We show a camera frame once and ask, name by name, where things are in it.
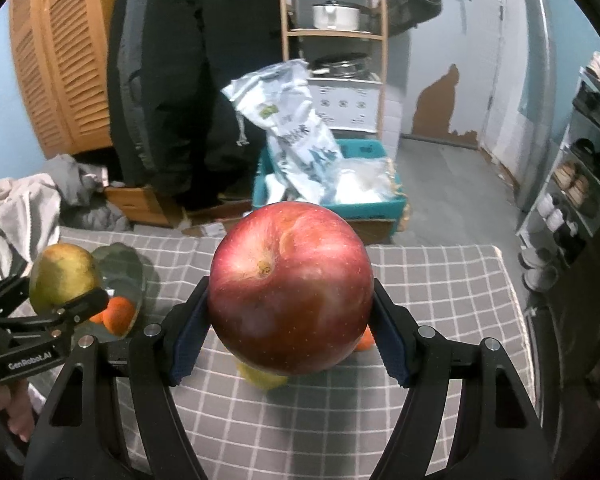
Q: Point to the dark cloth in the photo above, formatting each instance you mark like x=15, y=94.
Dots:
x=580, y=360

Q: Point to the white patterned storage box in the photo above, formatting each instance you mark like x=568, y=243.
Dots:
x=350, y=105

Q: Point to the dark grey jacket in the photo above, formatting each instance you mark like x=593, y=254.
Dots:
x=130, y=60

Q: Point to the shoe rack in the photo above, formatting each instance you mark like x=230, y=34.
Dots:
x=575, y=125

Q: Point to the red apple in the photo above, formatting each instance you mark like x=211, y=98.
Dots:
x=290, y=285

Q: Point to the grey checked tablecloth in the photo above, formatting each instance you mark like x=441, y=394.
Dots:
x=430, y=285

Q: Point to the silver pipe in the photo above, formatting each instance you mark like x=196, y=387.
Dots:
x=540, y=85

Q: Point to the medium orange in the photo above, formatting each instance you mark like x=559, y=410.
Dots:
x=117, y=312

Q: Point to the metal steamer pot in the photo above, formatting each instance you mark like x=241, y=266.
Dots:
x=340, y=67

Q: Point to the olive hanging bag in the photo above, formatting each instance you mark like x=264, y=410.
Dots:
x=415, y=10

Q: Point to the grey clothes pile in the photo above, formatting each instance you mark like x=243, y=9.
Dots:
x=75, y=180

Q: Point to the yellow-green pear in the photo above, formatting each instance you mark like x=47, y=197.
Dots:
x=62, y=275
x=262, y=380

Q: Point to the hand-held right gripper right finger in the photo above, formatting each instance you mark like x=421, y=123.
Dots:
x=392, y=350

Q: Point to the teal plastic crate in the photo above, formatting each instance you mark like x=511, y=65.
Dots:
x=365, y=149

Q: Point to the green glass plate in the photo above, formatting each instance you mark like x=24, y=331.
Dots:
x=125, y=270

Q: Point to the black coat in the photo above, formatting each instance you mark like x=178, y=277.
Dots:
x=205, y=85

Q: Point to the group of shoes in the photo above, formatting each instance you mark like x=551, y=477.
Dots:
x=575, y=187

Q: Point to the white pot with lid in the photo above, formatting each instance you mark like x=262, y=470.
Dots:
x=337, y=17

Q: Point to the white printed rice bag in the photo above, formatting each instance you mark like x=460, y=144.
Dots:
x=300, y=145

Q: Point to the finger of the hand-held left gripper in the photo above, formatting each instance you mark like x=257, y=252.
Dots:
x=5, y=295
x=87, y=302

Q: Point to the large orange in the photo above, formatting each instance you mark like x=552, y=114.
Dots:
x=365, y=342

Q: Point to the wooden drawer box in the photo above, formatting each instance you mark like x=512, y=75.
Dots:
x=140, y=207

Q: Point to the light blue door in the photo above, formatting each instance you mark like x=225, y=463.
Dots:
x=500, y=60

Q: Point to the pale fleece blanket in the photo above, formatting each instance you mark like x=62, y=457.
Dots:
x=10, y=210

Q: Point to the wooden louvered wardrobe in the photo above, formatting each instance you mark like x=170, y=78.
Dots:
x=70, y=60

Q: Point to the person's left hand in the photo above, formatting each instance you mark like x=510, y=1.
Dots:
x=15, y=410

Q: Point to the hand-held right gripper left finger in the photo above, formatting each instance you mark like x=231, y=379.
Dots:
x=185, y=355

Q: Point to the clear plastic bag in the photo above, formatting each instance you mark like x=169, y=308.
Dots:
x=360, y=182

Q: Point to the flat cardboard box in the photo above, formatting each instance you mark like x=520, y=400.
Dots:
x=202, y=230

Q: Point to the wooden shelf rack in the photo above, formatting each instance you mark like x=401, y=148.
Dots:
x=286, y=10

